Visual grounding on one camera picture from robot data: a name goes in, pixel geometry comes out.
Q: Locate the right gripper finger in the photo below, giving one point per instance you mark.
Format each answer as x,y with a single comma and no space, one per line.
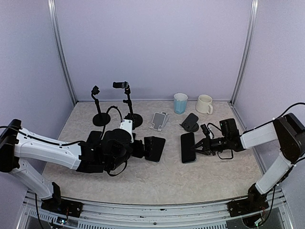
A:
200,145
203,152

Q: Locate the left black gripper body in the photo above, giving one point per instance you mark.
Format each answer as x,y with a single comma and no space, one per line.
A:
138,152

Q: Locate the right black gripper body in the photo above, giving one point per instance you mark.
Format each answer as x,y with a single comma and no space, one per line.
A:
212,147

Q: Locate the black phone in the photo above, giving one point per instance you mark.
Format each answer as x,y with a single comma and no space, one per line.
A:
188,154

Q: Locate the blue phone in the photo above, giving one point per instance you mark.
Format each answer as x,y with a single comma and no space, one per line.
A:
158,148

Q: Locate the tall black phone stand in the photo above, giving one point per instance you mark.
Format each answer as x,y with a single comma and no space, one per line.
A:
137,119

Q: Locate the grey folding phone stand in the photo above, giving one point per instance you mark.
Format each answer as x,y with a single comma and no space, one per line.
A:
159,121

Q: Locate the black round-base phone stand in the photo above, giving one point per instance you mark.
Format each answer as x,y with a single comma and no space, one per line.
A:
101,118

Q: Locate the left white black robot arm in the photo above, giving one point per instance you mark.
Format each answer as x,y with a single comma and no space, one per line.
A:
17,144

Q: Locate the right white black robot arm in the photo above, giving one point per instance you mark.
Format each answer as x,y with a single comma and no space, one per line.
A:
287,130

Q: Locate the cream ceramic mug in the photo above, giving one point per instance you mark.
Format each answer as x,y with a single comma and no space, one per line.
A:
204,104

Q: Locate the light blue cup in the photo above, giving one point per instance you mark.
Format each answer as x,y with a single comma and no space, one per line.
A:
180,103

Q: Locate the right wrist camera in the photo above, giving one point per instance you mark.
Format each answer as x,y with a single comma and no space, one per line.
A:
207,132

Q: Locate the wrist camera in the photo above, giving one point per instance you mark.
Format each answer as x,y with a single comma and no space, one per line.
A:
207,132
127,125

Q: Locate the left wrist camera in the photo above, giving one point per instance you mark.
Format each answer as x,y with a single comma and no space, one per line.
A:
127,125

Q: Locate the front aluminium rail base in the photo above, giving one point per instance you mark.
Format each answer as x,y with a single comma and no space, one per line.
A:
98,215

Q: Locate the right aluminium frame post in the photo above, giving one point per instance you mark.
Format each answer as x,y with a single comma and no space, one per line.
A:
246,51

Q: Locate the aluminium frame post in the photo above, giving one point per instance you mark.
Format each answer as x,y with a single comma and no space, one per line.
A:
246,51
60,50

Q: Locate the left aluminium frame post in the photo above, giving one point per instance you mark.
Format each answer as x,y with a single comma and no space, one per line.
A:
60,50

